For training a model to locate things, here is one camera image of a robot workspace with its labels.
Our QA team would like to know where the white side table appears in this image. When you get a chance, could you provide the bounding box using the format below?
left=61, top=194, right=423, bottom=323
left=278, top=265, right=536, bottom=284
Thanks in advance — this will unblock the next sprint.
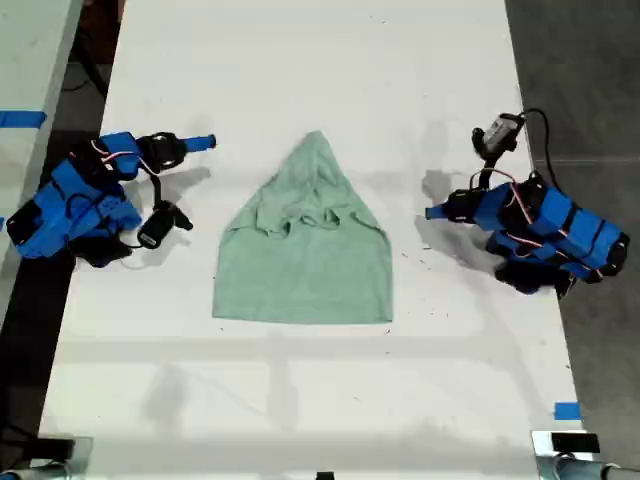
left=0, top=0, right=84, bottom=321

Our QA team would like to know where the silver bracket with black box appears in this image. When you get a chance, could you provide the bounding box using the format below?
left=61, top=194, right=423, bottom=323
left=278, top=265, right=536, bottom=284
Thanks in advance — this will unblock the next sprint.
left=33, top=435, right=95, bottom=480
left=530, top=430, right=602, bottom=480

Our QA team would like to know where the black floor cable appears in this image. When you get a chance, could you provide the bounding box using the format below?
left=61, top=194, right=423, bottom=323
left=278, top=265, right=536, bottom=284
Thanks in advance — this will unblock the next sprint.
left=63, top=47, right=110, bottom=99

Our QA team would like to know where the black camera box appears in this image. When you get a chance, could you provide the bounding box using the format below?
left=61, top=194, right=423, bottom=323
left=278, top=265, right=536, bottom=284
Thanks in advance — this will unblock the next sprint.
left=472, top=113, right=526, bottom=162
left=137, top=201, right=195, bottom=249

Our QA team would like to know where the black camera cable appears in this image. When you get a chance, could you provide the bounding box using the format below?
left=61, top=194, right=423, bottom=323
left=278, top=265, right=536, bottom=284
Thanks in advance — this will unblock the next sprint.
left=519, top=108, right=564, bottom=189

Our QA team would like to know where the long blue tape strip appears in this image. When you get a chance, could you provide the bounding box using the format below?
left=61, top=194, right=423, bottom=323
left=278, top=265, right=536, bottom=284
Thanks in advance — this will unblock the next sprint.
left=0, top=110, right=48, bottom=129

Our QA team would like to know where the short black camera stalk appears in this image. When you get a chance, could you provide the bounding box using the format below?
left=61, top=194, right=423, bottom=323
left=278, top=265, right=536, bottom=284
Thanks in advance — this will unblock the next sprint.
left=478, top=149, right=504, bottom=191
left=148, top=172, right=169, bottom=209

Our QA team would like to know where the pale green t-shirt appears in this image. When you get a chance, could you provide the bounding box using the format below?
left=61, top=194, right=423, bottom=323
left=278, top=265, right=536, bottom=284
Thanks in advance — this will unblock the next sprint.
left=212, top=130, right=396, bottom=326

